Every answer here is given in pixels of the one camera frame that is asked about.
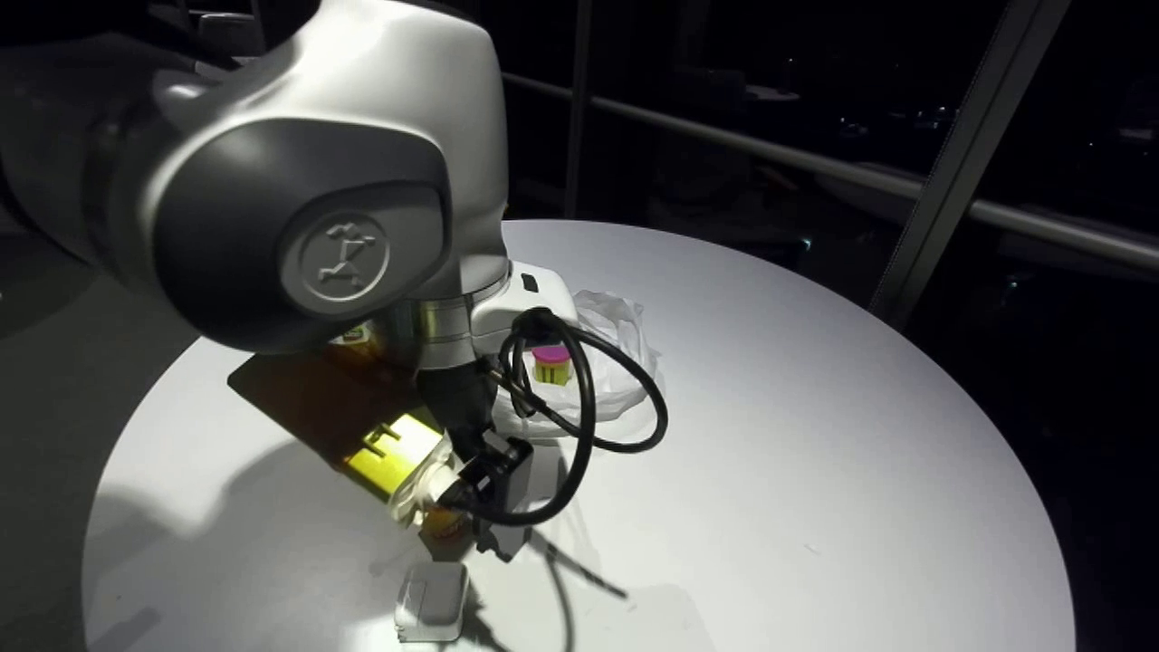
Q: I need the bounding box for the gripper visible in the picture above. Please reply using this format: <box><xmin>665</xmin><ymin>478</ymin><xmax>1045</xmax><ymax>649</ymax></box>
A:
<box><xmin>418</xmin><ymin>360</ymin><xmax>537</xmax><ymax>564</ymax></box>

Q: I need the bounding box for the white plastic bag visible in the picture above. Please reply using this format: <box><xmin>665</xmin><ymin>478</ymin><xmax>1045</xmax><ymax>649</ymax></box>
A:
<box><xmin>492</xmin><ymin>288</ymin><xmax>668</xmax><ymax>443</ymax></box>

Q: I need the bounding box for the small orange bottle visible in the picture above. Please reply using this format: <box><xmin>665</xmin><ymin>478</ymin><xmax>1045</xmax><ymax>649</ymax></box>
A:
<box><xmin>418</xmin><ymin>503</ymin><xmax>475</xmax><ymax>561</ymax></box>

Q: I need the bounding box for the small clear plastic bottle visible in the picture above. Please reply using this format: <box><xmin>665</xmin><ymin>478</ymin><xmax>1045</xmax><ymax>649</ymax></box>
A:
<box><xmin>393</xmin><ymin>561</ymin><xmax>471</xmax><ymax>645</ymax></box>

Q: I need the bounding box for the small yellow bottle pink cap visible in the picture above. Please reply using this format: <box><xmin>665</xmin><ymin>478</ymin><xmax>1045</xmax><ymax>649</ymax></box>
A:
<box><xmin>531</xmin><ymin>342</ymin><xmax>573</xmax><ymax>388</ymax></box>

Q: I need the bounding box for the small yellow labelled bottle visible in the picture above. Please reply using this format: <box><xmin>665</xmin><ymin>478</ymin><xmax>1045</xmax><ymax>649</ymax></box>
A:
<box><xmin>328</xmin><ymin>322</ymin><xmax>379</xmax><ymax>352</ymax></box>

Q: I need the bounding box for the metal railing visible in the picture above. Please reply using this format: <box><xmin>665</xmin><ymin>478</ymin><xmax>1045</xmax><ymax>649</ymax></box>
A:
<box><xmin>501</xmin><ymin>0</ymin><xmax>1159</xmax><ymax>329</ymax></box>

